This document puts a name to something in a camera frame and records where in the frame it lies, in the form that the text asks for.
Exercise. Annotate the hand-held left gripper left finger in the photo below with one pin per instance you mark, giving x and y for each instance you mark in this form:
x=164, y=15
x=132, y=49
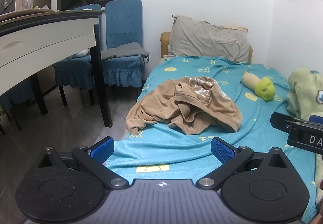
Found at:
x=102, y=149

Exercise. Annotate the small white object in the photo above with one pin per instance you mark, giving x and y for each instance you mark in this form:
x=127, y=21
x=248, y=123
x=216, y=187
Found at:
x=82, y=52

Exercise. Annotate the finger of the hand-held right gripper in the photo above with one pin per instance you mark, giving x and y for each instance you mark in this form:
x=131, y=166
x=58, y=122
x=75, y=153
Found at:
x=317, y=119

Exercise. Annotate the teal patterned bed sheet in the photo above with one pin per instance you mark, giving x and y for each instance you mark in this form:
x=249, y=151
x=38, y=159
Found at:
x=252, y=123

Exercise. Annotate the grey folded cloth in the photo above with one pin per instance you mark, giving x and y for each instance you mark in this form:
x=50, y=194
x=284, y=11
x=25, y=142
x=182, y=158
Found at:
x=121, y=51

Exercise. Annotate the clear plastic container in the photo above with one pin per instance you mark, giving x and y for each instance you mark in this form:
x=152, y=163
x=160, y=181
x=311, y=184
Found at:
x=27, y=1

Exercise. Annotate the beige and green plush toy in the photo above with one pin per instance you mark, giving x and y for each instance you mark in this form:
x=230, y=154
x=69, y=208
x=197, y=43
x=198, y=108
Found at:
x=263, y=89

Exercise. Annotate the light green fleece blanket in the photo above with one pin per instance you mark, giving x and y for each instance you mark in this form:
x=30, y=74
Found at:
x=302, y=92

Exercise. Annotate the grey pillow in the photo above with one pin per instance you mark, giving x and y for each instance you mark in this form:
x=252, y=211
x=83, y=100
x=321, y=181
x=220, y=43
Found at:
x=207, y=39

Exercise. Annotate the white table with black legs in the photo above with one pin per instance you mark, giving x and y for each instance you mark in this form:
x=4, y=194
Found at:
x=37, y=44

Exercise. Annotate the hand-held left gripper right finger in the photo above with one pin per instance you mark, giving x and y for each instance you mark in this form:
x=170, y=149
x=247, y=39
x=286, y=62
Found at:
x=222, y=150

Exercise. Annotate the blue covered dining chair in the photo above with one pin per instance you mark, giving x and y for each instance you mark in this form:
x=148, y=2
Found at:
x=73, y=70
x=15, y=92
x=123, y=19

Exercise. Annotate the tan printed t-shirt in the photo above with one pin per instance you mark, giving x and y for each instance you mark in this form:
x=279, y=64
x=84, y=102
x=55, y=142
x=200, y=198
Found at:
x=161, y=105

